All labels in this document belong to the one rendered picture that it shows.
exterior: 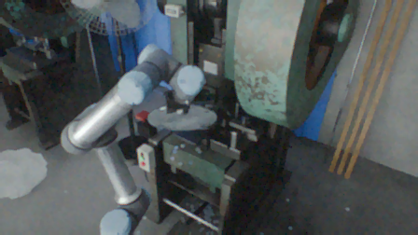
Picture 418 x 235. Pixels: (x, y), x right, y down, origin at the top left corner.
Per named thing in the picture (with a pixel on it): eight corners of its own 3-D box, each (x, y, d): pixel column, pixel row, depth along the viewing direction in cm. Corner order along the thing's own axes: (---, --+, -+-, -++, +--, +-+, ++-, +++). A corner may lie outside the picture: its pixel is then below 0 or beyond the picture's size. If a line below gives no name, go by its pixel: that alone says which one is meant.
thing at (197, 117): (179, 134, 149) (179, 132, 149) (229, 119, 133) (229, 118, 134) (132, 119, 127) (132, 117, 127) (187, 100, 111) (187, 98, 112)
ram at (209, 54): (217, 108, 147) (220, 48, 130) (192, 99, 154) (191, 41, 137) (235, 93, 159) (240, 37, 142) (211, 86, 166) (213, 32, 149)
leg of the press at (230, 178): (230, 270, 172) (245, 146, 122) (214, 260, 177) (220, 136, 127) (291, 175, 236) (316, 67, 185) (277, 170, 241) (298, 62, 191)
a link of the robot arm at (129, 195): (118, 228, 131) (62, 120, 105) (134, 202, 143) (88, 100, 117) (142, 231, 127) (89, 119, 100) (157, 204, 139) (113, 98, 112)
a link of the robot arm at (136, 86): (39, 149, 99) (120, 65, 71) (62, 130, 107) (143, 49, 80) (66, 173, 101) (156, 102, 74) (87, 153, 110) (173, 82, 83)
